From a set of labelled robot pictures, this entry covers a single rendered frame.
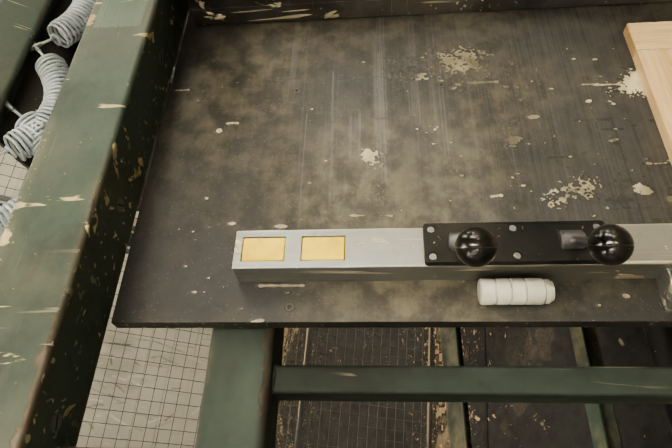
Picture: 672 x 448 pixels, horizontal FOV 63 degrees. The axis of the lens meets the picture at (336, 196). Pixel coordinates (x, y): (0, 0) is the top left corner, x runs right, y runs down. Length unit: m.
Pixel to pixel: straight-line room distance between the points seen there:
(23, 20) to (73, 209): 0.86
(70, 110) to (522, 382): 0.64
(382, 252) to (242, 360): 0.21
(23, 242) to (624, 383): 0.69
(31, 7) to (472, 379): 1.26
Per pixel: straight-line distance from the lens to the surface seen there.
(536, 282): 0.64
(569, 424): 2.51
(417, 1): 0.92
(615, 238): 0.54
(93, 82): 0.81
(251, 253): 0.65
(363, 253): 0.63
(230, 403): 0.67
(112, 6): 0.91
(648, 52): 0.92
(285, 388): 0.68
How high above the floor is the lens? 1.85
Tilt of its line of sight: 22 degrees down
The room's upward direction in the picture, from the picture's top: 74 degrees counter-clockwise
